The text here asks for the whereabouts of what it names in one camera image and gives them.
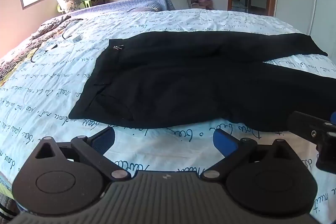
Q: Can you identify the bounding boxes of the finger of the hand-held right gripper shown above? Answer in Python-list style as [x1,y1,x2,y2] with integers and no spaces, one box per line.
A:
[287,111,336,145]

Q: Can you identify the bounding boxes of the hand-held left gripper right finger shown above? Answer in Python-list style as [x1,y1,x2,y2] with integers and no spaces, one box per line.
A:
[201,128,298,182]

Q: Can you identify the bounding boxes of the black cable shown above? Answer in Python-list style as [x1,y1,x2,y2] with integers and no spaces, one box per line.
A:
[62,20,84,41]

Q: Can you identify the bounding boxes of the green plastic chair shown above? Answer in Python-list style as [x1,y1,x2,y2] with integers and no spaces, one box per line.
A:
[57,0,92,13]

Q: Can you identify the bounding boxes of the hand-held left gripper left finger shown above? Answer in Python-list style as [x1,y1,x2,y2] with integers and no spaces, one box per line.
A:
[32,126,131,183]

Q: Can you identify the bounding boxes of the zebra-print blanket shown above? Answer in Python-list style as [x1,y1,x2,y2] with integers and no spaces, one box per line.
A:
[0,14,84,86]

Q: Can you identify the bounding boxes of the white script-printed blanket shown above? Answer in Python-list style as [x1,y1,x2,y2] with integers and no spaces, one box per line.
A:
[0,7,336,214]

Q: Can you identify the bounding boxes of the blue knitted blanket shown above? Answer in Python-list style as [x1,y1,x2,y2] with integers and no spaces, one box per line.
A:
[70,0,175,18]

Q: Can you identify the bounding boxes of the black pants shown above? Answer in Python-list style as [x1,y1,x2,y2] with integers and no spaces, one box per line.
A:
[69,31,336,132]

